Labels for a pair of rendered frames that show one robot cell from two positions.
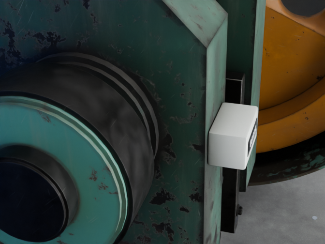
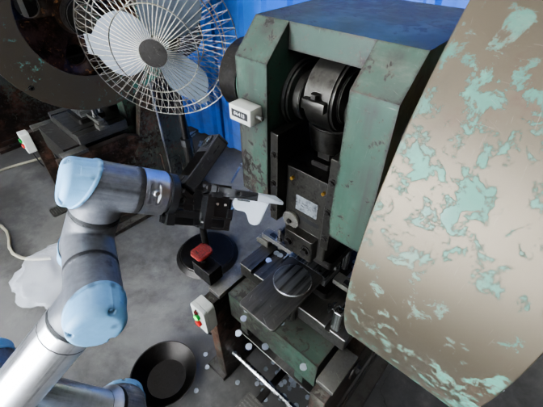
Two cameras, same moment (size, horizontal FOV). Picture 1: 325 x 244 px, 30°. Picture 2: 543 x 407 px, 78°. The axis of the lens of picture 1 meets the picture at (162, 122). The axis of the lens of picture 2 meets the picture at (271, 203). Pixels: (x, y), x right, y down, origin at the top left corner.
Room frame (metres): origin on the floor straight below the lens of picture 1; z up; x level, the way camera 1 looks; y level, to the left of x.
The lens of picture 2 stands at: (0.91, -0.72, 1.67)
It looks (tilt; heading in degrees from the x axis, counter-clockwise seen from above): 41 degrees down; 114
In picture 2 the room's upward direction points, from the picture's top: straight up
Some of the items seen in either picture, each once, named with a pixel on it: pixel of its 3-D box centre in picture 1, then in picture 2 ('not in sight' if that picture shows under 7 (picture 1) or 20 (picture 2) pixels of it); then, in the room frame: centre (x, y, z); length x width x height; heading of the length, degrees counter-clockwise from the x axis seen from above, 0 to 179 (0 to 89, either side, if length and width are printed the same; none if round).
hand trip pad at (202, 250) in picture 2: not in sight; (203, 257); (0.35, -0.10, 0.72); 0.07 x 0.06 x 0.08; 72
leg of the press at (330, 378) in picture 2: not in sight; (385, 327); (1.04, 0.07, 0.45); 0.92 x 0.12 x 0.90; 72
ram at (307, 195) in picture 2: not in sight; (314, 206); (0.73, -0.02, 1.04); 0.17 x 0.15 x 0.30; 72
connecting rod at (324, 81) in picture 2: not in sight; (333, 126); (0.74, 0.02, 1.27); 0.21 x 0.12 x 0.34; 72
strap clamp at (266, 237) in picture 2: not in sight; (278, 237); (0.58, 0.07, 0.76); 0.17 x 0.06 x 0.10; 162
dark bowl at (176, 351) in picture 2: not in sight; (165, 375); (0.18, -0.32, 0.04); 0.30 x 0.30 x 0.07
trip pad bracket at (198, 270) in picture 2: not in sight; (209, 278); (0.37, -0.10, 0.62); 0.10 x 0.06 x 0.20; 162
